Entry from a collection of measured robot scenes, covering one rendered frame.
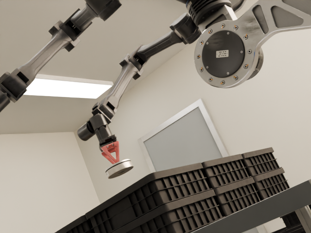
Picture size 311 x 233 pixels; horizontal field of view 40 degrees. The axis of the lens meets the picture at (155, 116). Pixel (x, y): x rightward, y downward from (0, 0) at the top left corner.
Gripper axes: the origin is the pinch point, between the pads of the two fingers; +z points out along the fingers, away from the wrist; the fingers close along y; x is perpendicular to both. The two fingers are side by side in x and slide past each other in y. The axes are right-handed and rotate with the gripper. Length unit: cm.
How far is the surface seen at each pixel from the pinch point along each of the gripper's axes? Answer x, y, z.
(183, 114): 142, -321, -91
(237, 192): 40.2, -7.6, 28.5
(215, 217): 23.9, 4.7, 33.4
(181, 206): 11.8, 14.2, 25.4
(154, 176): 6.8, 19.2, 13.3
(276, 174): 68, -27, 28
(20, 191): -68, -377, -93
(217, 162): 36.9, -3.4, 14.7
